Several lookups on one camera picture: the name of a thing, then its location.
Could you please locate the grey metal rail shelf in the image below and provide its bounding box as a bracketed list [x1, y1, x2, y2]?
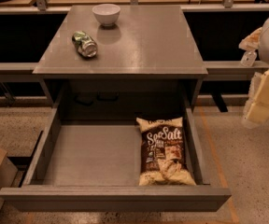
[0, 63, 54, 106]

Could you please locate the grey cabinet counter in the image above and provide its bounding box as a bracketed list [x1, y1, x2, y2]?
[34, 6, 207, 122]

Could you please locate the white ceramic bowl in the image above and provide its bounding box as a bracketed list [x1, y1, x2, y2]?
[92, 4, 120, 26]

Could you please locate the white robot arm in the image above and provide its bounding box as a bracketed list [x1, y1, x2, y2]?
[239, 18, 269, 129]

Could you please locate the crushed green soda can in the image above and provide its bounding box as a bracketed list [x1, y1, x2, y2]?
[72, 31, 98, 58]

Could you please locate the brown sea salt chip bag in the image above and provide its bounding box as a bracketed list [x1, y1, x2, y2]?
[136, 117, 196, 186]

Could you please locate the clear sanitizer pump bottle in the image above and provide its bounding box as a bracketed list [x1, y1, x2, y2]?
[240, 50, 257, 67]

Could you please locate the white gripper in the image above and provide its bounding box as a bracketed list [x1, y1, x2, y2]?
[238, 28, 269, 129]

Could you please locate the open grey top drawer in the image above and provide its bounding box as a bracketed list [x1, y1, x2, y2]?
[0, 108, 231, 212]

